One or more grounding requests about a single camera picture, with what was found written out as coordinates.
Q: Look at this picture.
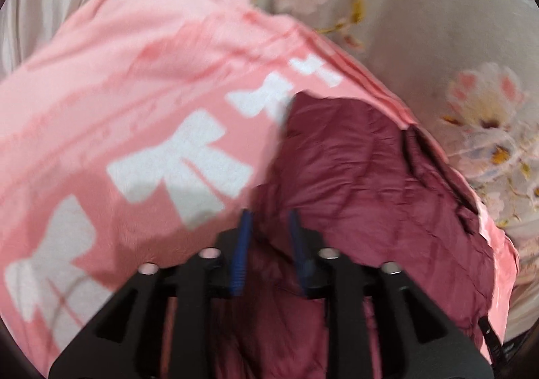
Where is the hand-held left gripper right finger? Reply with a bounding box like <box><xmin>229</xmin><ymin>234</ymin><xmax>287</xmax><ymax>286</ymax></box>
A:
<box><xmin>288</xmin><ymin>210</ymin><xmax>493</xmax><ymax>379</ymax></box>

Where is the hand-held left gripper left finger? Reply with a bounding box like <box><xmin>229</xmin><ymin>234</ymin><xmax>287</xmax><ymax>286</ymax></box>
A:
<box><xmin>48</xmin><ymin>210</ymin><xmax>254</xmax><ymax>379</ymax></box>

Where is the maroon quilted jacket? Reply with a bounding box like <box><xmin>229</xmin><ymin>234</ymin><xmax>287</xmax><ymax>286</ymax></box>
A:
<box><xmin>166</xmin><ymin>91</ymin><xmax>506</xmax><ymax>379</ymax></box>

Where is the pink blanket with white bows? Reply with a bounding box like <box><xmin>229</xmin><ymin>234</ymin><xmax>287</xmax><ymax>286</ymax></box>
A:
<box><xmin>0</xmin><ymin>0</ymin><xmax>520</xmax><ymax>379</ymax></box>

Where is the grey floral bedsheet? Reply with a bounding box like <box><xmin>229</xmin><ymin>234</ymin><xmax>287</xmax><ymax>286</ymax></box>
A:
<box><xmin>160</xmin><ymin>0</ymin><xmax>539</xmax><ymax>346</ymax></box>

